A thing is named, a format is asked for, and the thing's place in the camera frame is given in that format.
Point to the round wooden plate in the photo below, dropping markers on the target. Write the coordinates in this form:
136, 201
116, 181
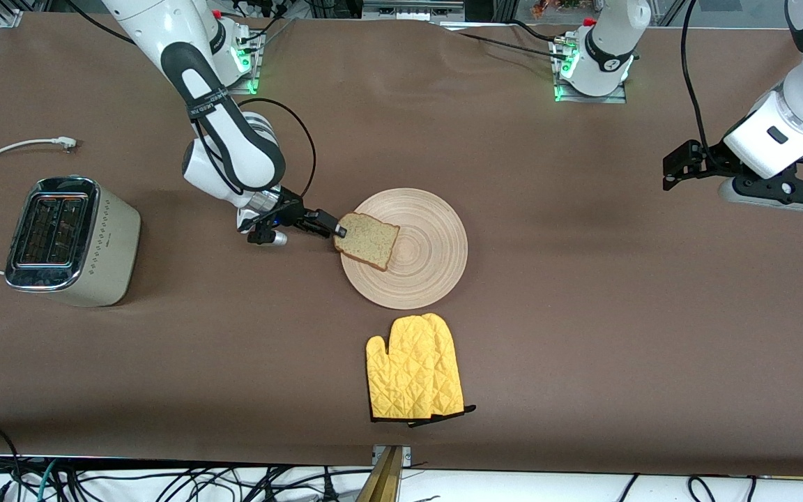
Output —
422, 272

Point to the small metal pole bracket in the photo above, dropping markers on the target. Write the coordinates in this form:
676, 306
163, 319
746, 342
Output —
407, 454

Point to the yellow quilted oven mitt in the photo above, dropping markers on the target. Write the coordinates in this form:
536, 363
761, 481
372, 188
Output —
401, 376
452, 376

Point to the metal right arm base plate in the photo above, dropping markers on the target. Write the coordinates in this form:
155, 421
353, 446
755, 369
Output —
255, 63

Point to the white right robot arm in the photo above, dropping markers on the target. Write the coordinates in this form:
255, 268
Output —
164, 28

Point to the aluminium frame profile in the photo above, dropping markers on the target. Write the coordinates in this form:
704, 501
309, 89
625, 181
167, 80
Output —
11, 15

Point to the silver equipment box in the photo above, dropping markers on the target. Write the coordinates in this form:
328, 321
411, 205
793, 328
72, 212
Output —
412, 10

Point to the gold camera pole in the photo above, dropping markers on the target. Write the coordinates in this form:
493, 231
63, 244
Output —
384, 481

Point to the slice of bread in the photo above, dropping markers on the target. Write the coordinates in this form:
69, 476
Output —
370, 240

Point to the cream and chrome toaster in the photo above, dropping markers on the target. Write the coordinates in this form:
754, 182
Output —
95, 244

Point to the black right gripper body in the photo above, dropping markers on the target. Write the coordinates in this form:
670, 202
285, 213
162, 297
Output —
292, 211

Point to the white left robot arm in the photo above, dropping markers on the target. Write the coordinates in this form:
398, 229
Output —
799, 104

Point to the orange background object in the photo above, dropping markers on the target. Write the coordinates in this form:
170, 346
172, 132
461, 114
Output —
548, 8

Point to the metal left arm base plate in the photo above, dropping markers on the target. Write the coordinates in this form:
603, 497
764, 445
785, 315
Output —
593, 99

